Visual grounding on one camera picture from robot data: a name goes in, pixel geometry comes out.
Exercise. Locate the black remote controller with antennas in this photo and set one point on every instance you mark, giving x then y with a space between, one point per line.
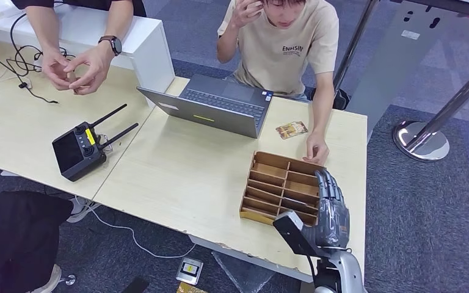
76 153

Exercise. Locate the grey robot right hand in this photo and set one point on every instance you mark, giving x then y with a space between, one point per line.
333 222

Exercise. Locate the grey metal board with holes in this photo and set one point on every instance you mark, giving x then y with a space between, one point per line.
384 81

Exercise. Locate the chrome stanchion with black base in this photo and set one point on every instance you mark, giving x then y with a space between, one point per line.
352 44

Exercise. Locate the white cabinet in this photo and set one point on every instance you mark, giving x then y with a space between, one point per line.
149 56

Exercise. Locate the black wristwatch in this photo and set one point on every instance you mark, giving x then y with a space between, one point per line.
113 44

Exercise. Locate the grey laptop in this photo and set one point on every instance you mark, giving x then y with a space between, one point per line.
218 109

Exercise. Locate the plastic wrapped desk foot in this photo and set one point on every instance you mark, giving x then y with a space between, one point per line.
242 275

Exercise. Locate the white shoe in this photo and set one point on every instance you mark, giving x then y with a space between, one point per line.
78 210

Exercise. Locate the person's right hand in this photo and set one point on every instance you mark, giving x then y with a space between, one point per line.
52 68
244 12

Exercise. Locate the white desk beam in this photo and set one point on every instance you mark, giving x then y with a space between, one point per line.
250 261

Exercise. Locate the metal floor socket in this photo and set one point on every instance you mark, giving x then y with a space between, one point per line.
190 270

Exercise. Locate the person's left hand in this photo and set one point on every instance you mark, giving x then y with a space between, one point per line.
317 149
95 64

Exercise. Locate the person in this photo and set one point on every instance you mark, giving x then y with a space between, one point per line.
12 238
283 52
44 24

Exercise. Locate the wooden card organizer box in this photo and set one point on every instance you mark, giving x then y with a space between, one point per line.
275 186

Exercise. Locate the small metal fitting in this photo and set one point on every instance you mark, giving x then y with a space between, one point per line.
70 280

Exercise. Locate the chrome stanchion with silver base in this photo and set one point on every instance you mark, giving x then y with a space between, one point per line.
420 139

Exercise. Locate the stack of patterned cards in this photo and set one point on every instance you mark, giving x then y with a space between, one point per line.
292 130

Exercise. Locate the yellow patterned object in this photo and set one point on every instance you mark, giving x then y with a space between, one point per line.
188 288

